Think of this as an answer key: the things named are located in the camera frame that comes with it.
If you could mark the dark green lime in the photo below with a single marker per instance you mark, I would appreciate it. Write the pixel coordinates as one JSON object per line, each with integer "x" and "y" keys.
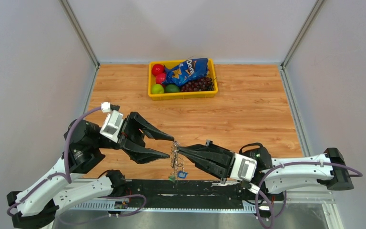
{"x": 172, "y": 88}

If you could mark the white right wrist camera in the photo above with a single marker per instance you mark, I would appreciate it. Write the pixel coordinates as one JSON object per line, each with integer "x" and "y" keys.
{"x": 243, "y": 169}

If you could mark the purple grape bunch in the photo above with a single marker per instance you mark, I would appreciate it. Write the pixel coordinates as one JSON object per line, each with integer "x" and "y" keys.
{"x": 203, "y": 84}

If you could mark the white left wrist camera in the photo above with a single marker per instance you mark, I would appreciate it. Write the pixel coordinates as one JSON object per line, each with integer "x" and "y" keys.
{"x": 113, "y": 122}

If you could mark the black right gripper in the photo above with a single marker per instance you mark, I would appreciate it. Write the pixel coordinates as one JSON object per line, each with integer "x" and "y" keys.
{"x": 213, "y": 151}

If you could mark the blue tag key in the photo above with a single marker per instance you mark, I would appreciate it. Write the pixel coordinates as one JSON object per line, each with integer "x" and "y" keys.
{"x": 182, "y": 174}

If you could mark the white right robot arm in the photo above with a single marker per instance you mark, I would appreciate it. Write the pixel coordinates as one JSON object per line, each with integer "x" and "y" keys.
{"x": 276, "y": 175}

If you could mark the slotted aluminium cable duct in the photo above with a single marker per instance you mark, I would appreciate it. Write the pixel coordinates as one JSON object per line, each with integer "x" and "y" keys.
{"x": 104, "y": 205}

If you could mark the silver metal key holder plate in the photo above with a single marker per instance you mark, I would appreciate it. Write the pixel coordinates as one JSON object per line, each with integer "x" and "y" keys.
{"x": 176, "y": 161}

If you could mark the blue Doritos chip bag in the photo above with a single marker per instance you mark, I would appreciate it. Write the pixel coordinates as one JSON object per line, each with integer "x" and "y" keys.
{"x": 186, "y": 71}

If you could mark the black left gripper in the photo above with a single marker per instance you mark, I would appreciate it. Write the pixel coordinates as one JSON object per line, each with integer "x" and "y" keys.
{"x": 132, "y": 139}

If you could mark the yellow plastic bin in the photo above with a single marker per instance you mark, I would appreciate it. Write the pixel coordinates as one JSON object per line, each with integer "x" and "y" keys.
{"x": 181, "y": 95}

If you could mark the pink red apple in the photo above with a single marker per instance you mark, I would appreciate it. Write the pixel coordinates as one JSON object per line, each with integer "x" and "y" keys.
{"x": 160, "y": 79}

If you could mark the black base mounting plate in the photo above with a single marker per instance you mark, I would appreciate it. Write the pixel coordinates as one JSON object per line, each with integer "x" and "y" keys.
{"x": 186, "y": 193}

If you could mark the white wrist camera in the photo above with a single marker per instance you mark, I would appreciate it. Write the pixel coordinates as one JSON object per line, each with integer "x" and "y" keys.
{"x": 243, "y": 169}
{"x": 113, "y": 122}

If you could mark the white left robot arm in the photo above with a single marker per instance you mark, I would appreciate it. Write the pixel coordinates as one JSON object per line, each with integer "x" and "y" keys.
{"x": 39, "y": 205}

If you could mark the light green apple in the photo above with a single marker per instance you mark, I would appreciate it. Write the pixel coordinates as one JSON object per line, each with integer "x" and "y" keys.
{"x": 157, "y": 89}

